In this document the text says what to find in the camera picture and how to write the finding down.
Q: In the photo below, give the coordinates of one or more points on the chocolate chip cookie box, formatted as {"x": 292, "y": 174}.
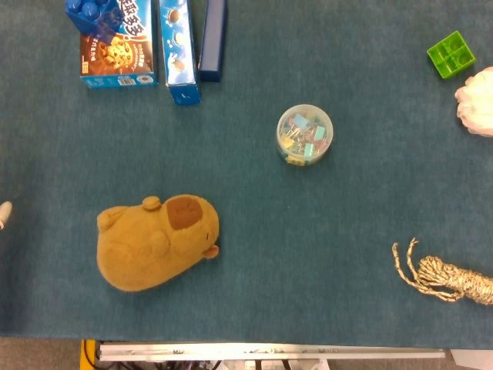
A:
{"x": 123, "y": 50}

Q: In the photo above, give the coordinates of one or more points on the dark blue narrow box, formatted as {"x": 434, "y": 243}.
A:
{"x": 212, "y": 38}

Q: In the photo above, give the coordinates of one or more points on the white mesh bath sponge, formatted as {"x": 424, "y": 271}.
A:
{"x": 477, "y": 104}

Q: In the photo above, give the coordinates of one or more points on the aluminium frame rail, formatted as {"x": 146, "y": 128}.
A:
{"x": 269, "y": 351}

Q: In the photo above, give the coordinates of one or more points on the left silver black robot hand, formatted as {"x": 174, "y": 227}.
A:
{"x": 4, "y": 214}

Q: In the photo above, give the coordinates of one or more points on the blue plastic building block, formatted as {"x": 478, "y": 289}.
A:
{"x": 92, "y": 15}

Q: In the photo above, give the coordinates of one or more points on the brown capybara plush toy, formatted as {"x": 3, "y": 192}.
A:
{"x": 154, "y": 246}

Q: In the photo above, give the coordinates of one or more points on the blue sandwich cookie box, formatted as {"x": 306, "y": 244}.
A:
{"x": 179, "y": 50}

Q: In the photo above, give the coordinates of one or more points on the clear tub of binder clips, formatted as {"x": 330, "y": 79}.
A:
{"x": 304, "y": 135}

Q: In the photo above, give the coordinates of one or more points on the green plastic building block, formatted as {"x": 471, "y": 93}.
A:
{"x": 451, "y": 56}

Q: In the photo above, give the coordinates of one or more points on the blue felt table mat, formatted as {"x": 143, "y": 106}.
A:
{"x": 269, "y": 216}

